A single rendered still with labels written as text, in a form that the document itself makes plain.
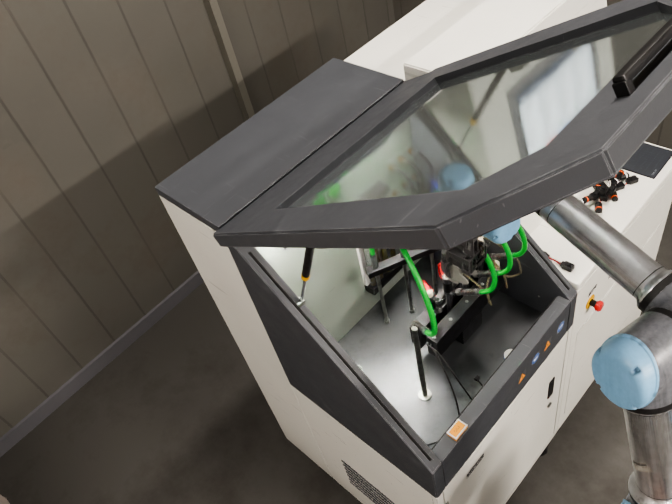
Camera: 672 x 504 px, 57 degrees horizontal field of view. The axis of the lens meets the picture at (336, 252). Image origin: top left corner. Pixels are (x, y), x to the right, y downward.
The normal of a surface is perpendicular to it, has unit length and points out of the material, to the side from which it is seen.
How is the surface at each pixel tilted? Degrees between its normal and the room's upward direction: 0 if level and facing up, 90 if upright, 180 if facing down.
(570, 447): 0
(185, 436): 0
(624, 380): 83
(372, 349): 0
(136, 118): 90
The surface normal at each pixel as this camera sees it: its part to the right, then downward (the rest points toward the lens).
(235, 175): -0.18, -0.68
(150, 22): 0.73, 0.39
